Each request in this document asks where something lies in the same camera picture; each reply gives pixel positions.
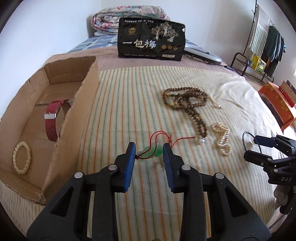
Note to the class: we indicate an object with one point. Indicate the dark hanging clothes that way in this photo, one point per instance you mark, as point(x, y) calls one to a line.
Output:
point(273, 51)

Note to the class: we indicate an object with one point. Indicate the brown cardboard box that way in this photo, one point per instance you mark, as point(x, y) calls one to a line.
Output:
point(42, 127)

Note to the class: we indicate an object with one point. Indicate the striped hanging towel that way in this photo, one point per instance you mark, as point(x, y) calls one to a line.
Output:
point(259, 31)

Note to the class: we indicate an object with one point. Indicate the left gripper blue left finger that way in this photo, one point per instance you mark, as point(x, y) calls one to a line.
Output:
point(84, 208)

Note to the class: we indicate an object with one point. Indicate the white ring light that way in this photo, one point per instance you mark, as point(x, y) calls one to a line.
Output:
point(199, 53)

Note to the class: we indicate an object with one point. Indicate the black clothes rack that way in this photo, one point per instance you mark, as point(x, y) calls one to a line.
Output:
point(245, 57)

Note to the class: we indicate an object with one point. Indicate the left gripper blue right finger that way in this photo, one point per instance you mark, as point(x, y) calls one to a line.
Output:
point(213, 209)

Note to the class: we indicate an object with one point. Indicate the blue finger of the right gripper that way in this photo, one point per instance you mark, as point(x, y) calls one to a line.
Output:
point(257, 158)
point(264, 141)

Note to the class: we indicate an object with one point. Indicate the black snack bag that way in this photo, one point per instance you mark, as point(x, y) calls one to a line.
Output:
point(150, 38)

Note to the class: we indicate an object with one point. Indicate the yellow box on rack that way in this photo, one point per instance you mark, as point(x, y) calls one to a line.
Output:
point(258, 64)

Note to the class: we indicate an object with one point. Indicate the striped yellow blanket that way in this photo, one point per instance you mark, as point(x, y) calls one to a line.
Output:
point(202, 112)

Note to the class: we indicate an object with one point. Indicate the brown bed cover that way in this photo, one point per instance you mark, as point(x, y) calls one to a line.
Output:
point(108, 58)

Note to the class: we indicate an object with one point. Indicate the orange gift box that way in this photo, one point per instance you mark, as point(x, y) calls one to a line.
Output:
point(284, 111)

